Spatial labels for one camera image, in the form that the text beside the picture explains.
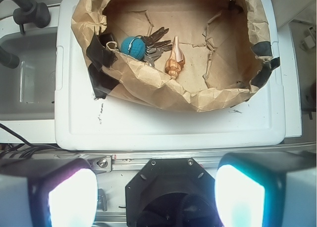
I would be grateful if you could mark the black tape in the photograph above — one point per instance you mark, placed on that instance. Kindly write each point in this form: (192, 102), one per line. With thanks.
(269, 63)
(100, 57)

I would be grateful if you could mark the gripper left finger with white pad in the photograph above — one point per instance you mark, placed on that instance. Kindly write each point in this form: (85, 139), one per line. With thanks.
(47, 193)

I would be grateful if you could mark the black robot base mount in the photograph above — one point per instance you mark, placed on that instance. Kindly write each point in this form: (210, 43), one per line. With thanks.
(171, 193)

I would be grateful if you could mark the teal rubber ball keychain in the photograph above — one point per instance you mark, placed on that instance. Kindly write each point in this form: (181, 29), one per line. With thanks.
(134, 47)

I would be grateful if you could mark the black tape right side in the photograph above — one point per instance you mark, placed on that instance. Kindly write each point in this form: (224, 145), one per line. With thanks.
(269, 63)

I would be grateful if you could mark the orange spiral conch shell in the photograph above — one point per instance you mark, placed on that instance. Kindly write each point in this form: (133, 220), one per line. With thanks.
(176, 60)

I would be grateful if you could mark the grey plastic sink tub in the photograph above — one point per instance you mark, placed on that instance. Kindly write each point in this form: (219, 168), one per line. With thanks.
(27, 92)

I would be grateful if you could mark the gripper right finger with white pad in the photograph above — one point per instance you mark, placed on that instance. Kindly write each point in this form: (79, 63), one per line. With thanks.
(267, 189)

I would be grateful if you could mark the crumpled brown paper bag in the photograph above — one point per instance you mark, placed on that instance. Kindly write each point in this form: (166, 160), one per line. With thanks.
(215, 37)

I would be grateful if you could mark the black tape left side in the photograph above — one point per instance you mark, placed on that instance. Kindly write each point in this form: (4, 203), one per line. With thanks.
(100, 57)

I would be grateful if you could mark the white plastic bin lid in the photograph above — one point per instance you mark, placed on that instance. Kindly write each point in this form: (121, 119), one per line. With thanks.
(85, 123)

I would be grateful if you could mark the bunch of metal keys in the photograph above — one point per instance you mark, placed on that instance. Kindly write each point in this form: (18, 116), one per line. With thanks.
(154, 47)

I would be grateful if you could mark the aluminium extrusion rail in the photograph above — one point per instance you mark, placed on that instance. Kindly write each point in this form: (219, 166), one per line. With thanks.
(135, 160)

